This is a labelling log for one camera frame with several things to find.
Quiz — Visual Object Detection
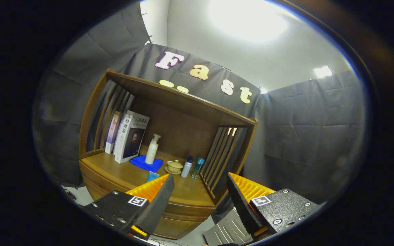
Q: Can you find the wooden cabinet with slatted shelf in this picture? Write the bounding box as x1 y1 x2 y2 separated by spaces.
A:
78 68 258 240

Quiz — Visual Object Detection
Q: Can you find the wooden drawer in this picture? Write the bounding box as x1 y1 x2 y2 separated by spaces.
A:
80 162 216 222

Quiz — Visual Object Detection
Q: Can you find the teal slim bottle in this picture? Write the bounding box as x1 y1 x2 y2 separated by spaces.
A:
192 158 205 179

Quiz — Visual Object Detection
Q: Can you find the white book with portrait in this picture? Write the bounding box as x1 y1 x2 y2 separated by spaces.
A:
114 110 150 164

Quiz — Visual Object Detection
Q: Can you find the purple white book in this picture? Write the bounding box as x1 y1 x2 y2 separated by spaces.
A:
105 110 124 154

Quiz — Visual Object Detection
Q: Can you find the white pump bottle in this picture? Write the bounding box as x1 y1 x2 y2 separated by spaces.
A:
145 134 161 165

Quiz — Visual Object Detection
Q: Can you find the white bottle with blue cap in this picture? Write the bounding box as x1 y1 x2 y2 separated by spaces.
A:
181 156 194 178

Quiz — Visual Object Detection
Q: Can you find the black backdrop cloth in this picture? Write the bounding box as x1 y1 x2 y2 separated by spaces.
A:
33 2 368 205

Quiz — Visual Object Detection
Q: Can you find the wooden countertop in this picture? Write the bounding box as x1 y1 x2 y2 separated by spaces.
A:
80 150 218 207

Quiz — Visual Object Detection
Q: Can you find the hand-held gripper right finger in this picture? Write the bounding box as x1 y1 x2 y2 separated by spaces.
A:
226 172 321 241

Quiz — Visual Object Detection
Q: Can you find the beige lidded teacup with saucer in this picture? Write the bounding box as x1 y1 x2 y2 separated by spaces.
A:
165 159 184 175

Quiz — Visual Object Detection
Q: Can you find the blue folded cloth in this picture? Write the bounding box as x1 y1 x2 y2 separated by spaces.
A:
129 155 163 173

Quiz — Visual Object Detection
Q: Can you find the round ceiling light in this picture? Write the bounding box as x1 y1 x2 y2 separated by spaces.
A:
209 0 290 43

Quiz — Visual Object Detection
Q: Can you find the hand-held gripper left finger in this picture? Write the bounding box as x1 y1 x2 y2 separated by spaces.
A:
81 173 175 241

